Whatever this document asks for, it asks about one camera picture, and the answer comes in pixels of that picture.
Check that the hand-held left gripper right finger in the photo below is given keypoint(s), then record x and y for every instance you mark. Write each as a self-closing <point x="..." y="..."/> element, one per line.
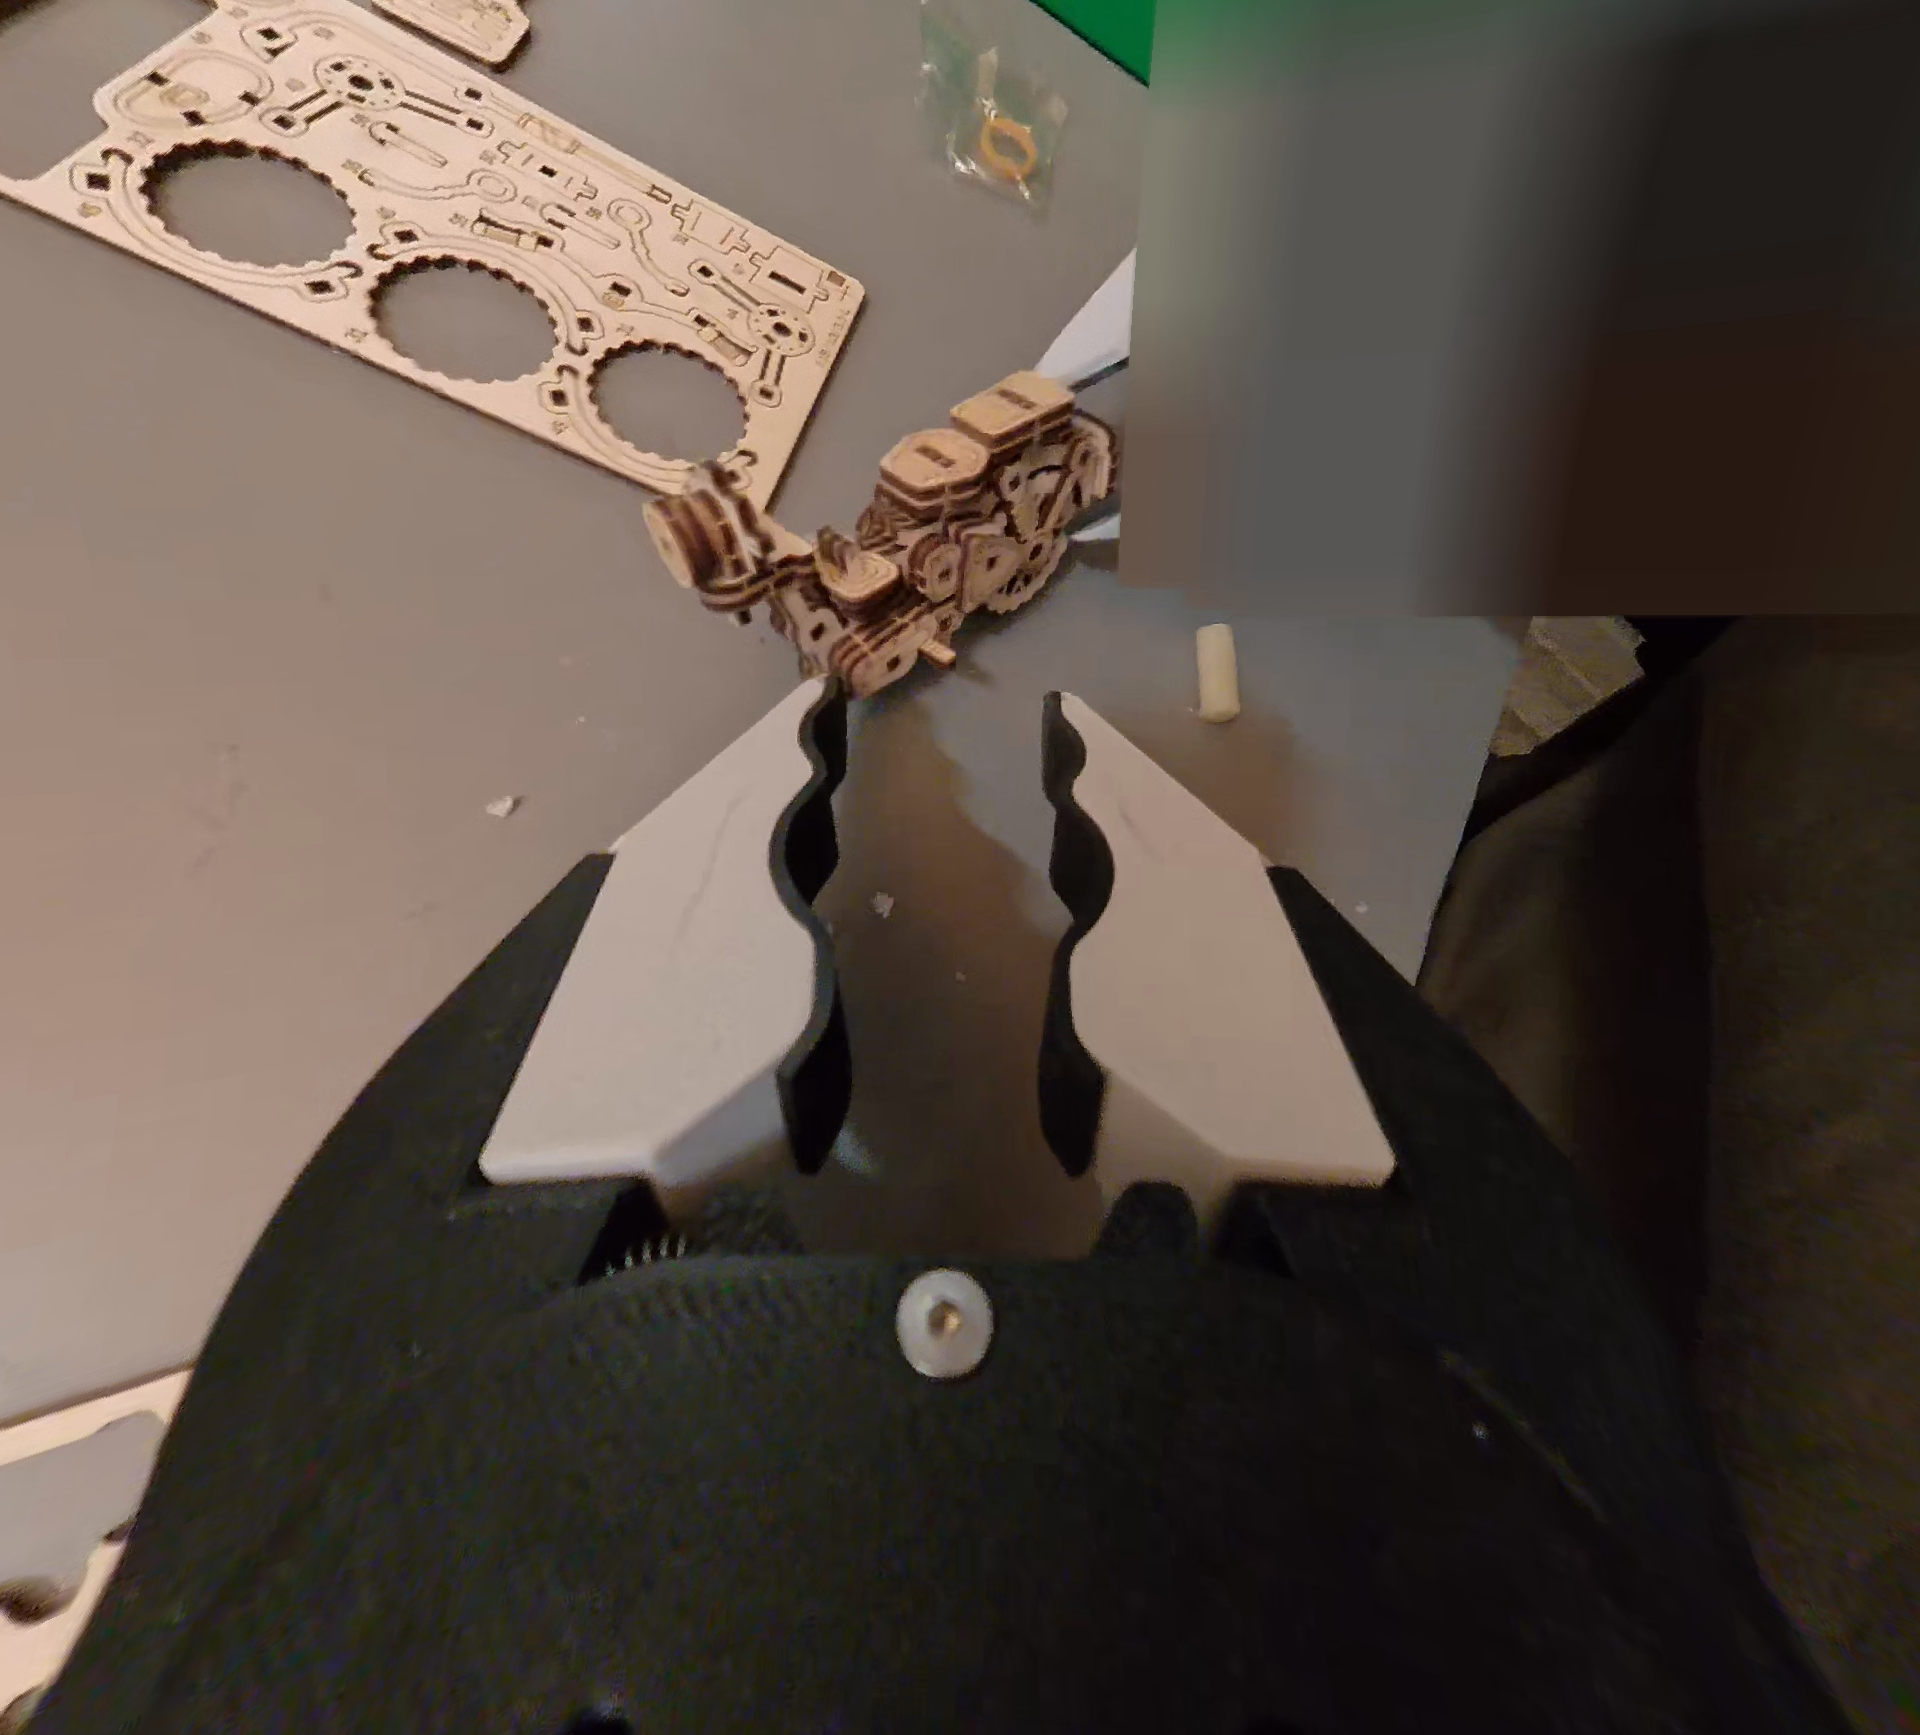
<point x="1214" y="1017"/>

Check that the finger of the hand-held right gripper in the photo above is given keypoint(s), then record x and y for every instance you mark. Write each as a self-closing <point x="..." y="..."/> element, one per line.
<point x="1103" y="319"/>

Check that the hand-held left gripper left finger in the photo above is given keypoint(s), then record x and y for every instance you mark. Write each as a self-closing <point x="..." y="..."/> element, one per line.
<point x="661" y="1017"/>

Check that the wooden engine model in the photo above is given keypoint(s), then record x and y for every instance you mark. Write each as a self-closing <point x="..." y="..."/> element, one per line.
<point x="931" y="521"/>

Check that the wooden sheet with round holes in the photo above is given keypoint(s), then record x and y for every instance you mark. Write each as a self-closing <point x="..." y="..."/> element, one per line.
<point x="601" y="205"/>

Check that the wooden sheet with gear cutouts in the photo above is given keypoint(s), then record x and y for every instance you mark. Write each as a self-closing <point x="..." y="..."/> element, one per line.
<point x="91" y="1421"/>

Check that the grey desk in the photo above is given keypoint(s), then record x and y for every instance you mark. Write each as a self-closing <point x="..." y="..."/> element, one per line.
<point x="300" y="717"/>

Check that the yellow rubber band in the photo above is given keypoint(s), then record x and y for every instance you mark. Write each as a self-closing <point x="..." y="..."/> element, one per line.
<point x="983" y="153"/>

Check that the clear plastic bag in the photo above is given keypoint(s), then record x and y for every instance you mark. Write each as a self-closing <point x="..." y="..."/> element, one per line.
<point x="953" y="71"/>

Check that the small white cylinder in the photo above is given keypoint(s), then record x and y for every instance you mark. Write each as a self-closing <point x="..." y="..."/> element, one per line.
<point x="1216" y="679"/>

